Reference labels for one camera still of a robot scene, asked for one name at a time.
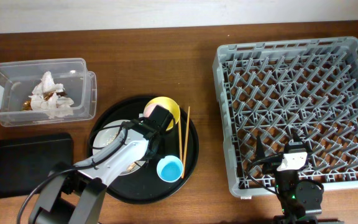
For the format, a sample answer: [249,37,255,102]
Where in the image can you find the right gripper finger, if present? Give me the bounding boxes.
[255,136,265,159]
[291,129,314,154]

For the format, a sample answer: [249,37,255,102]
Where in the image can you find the pink cup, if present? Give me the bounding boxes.
[143,103,157,118]

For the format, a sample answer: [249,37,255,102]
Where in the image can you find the yellow bowl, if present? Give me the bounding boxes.
[144,96,179,131]

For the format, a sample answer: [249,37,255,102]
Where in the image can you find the round black serving tray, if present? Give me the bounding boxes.
[91,95,199,204]

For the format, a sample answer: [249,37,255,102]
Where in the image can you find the blue cup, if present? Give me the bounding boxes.
[157,156,183,183]

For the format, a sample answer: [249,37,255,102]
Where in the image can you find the grey plate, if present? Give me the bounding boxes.
[91,119,147,177]

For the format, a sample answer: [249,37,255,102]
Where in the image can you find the white napkin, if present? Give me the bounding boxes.
[29,71,74,119]

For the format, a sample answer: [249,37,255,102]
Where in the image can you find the gold foil wrapper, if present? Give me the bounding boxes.
[22,91,67,111]

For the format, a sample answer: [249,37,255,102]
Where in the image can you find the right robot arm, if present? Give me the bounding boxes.
[253,134,324,223]

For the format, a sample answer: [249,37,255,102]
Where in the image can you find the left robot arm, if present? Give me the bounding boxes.
[29,105,178,223]

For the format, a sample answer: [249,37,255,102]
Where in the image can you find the grey dishwasher rack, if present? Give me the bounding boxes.
[213,37,358,199]

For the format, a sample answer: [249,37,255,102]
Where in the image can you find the peanut shells and rice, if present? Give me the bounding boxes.
[107,131,145,175]

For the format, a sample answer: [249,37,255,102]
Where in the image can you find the clear plastic bin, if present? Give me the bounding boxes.
[0,58,97,127]

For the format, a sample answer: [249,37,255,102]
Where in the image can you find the black rectangular tray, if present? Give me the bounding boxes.
[0,133,73,198]

